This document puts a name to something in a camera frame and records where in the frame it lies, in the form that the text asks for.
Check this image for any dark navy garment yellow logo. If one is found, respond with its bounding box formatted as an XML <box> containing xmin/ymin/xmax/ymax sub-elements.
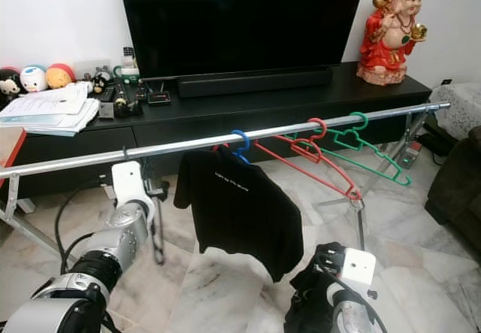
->
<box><xmin>284</xmin><ymin>241</ymin><xmax>343</xmax><ymax>333</ymax></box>

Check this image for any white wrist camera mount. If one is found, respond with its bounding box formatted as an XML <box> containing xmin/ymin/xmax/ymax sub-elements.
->
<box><xmin>340</xmin><ymin>248</ymin><xmax>378</xmax><ymax>285</ymax></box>
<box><xmin>111</xmin><ymin>161</ymin><xmax>156</xmax><ymax>207</ymax></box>

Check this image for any red laughing Buddha statue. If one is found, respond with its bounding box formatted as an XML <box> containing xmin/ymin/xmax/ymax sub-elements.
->
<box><xmin>355</xmin><ymin>0</ymin><xmax>429</xmax><ymax>86</ymax></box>

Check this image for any round black toy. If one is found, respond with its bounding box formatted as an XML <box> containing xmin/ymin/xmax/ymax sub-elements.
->
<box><xmin>0</xmin><ymin>68</ymin><xmax>23</xmax><ymax>98</ymax></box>

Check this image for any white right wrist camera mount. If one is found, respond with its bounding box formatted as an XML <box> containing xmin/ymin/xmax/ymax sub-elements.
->
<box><xmin>340</xmin><ymin>248</ymin><xmax>378</xmax><ymax>285</ymax></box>

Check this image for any red plastic hanger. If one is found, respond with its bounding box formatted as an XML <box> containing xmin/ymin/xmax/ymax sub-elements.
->
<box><xmin>244</xmin><ymin>117</ymin><xmax>363</xmax><ymax>201</ymax></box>

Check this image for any black T-shirt white print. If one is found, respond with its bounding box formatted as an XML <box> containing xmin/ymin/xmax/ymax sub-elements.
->
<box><xmin>173</xmin><ymin>147</ymin><xmax>305</xmax><ymax>283</ymax></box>

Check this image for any green plastic hanger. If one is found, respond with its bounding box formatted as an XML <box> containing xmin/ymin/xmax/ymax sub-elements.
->
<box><xmin>327</xmin><ymin>111</ymin><xmax>413</xmax><ymax>186</ymax></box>

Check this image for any large black television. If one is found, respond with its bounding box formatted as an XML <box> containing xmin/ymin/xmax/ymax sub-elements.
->
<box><xmin>116</xmin><ymin>0</ymin><xmax>369</xmax><ymax>80</ymax></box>

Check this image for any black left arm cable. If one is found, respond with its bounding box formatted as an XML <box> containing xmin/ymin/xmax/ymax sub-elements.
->
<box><xmin>54</xmin><ymin>183</ymin><xmax>121</xmax><ymax>274</ymax></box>

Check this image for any black TV console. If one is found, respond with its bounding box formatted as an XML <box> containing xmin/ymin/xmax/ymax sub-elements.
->
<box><xmin>15</xmin><ymin>62</ymin><xmax>433</xmax><ymax>198</ymax></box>

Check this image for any blue plastic hanger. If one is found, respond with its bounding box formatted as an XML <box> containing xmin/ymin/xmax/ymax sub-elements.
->
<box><xmin>230</xmin><ymin>129</ymin><xmax>252</xmax><ymax>165</ymax></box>

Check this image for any white paper stack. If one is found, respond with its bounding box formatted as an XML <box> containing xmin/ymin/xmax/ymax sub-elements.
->
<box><xmin>0</xmin><ymin>83</ymin><xmax>100</xmax><ymax>137</ymax></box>

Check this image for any side table white lace cloth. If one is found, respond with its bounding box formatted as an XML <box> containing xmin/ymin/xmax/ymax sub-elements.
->
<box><xmin>428</xmin><ymin>81</ymin><xmax>481</xmax><ymax>140</ymax></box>

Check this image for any dark brown sofa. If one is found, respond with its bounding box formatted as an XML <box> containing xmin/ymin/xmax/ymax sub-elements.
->
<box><xmin>425</xmin><ymin>126</ymin><xmax>481</xmax><ymax>255</ymax></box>

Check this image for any black and white panda toy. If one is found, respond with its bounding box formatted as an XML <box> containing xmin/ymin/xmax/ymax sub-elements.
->
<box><xmin>92</xmin><ymin>70</ymin><xmax>111</xmax><ymax>95</ymax></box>

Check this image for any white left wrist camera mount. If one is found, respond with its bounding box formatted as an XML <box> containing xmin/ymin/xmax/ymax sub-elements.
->
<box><xmin>111</xmin><ymin>161</ymin><xmax>156</xmax><ymax>207</ymax></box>

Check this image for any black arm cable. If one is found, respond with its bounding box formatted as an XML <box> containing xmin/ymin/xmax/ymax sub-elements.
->
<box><xmin>319</xmin><ymin>262</ymin><xmax>392</xmax><ymax>333</ymax></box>
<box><xmin>54</xmin><ymin>183</ymin><xmax>121</xmax><ymax>274</ymax></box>

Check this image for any black remote control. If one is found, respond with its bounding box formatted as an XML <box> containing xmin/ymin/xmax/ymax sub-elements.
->
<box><xmin>114</xmin><ymin>83</ymin><xmax>140</xmax><ymax>117</ymax></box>

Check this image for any round orange toy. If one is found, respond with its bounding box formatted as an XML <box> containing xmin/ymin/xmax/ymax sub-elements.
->
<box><xmin>45</xmin><ymin>63</ymin><xmax>76</xmax><ymax>89</ymax></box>

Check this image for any green and white mug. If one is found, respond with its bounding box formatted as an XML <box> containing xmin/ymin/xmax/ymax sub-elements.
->
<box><xmin>113</xmin><ymin>65</ymin><xmax>140</xmax><ymax>83</ymax></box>

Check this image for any black set-top box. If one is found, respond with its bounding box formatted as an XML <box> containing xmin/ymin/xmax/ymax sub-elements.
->
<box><xmin>147</xmin><ymin>86</ymin><xmax>172</xmax><ymax>106</ymax></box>

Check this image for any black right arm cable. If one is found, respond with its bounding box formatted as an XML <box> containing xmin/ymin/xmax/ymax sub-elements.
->
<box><xmin>319</xmin><ymin>262</ymin><xmax>392</xmax><ymax>333</ymax></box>

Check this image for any floor power strip with cables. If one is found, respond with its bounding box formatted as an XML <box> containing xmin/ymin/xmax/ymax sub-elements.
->
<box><xmin>400</xmin><ymin>141</ymin><xmax>422</xmax><ymax>170</ymax></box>

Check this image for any black soundbar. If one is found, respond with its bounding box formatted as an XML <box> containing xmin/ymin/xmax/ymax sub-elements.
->
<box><xmin>178</xmin><ymin>66</ymin><xmax>334</xmax><ymax>98</ymax></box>

